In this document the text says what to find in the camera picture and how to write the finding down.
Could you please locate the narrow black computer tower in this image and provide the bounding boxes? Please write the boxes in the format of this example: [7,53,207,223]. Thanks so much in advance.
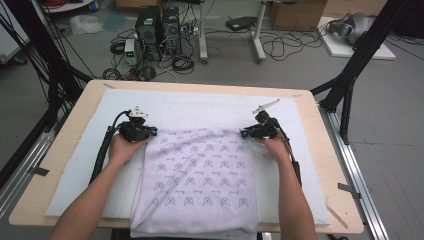
[161,6,183,56]

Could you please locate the person's left hand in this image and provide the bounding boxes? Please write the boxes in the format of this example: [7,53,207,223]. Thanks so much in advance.
[108,132,151,168]

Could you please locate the aluminium rail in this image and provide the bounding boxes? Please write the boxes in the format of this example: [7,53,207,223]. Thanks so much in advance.
[0,129,56,218]
[319,104,390,240]

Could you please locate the pale pink patterned towel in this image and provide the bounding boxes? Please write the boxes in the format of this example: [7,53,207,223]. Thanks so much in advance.
[129,127,260,239]

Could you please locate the tangle of black floor cables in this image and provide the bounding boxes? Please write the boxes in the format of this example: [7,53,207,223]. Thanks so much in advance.
[261,29,329,62]

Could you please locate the flat black device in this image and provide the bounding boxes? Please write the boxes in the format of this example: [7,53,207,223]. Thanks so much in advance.
[225,15,258,32]

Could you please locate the white desk leg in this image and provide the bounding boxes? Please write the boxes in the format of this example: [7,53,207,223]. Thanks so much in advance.
[252,0,268,64]
[198,0,209,64]

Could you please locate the teal floor sheet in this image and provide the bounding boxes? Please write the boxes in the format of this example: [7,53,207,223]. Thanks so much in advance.
[102,9,128,33]

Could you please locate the white power supply unit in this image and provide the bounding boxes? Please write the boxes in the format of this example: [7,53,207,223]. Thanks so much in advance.
[124,38,138,66]

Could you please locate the black coiled cable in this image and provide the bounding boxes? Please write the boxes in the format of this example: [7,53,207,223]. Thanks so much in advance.
[171,54,196,75]

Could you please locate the black metal frame with cables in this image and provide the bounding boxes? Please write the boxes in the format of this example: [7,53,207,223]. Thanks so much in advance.
[0,0,94,133]

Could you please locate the black metal frame stand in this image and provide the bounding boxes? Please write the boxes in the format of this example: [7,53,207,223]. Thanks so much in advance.
[310,0,414,145]

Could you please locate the white grid foam mat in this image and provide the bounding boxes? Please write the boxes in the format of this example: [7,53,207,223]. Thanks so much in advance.
[45,88,332,226]

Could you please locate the clear plastic bag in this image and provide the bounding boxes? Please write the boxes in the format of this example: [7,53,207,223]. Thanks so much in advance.
[69,13,104,36]

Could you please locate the light wooden table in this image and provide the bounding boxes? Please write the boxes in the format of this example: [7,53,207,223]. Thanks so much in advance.
[8,79,365,234]

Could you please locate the white floor board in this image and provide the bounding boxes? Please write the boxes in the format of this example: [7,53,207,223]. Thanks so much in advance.
[317,16,397,61]

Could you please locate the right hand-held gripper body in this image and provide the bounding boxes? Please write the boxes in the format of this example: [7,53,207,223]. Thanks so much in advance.
[249,98,281,140]

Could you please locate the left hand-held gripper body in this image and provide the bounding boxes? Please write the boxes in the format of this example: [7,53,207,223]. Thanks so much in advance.
[118,105,152,143]

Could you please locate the person's right hand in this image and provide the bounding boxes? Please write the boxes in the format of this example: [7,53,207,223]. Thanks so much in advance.
[254,134,291,165]

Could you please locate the thin wooden stick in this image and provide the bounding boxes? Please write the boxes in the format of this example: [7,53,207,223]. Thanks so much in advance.
[324,201,349,230]

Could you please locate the wide black computer tower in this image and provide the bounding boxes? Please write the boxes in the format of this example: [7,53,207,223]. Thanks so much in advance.
[134,5,162,62]

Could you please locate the grey tape strip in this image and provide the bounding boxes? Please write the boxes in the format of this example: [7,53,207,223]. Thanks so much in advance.
[337,182,362,200]

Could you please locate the grey rounded device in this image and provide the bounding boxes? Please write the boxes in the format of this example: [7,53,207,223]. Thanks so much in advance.
[327,12,376,46]

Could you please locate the large cardboard box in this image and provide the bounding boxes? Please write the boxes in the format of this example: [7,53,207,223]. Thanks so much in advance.
[269,0,328,32]

